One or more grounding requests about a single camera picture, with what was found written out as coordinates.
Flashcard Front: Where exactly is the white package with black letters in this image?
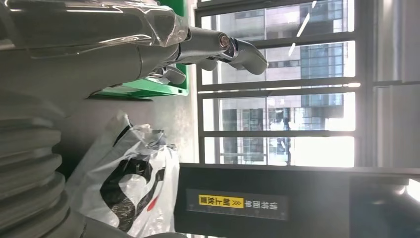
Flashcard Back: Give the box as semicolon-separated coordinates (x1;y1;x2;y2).
65;111;181;238

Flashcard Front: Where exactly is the green plastic crate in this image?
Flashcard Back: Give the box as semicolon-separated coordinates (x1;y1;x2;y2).
94;0;190;99

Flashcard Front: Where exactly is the yellow and black column label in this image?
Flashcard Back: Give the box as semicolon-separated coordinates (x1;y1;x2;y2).
186;188;289;221

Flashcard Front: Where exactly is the black scanner column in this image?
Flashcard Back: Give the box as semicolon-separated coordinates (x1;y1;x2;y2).
174;163;420;238

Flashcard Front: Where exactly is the window with dark frame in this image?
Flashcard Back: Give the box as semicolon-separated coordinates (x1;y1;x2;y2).
195;0;376;169

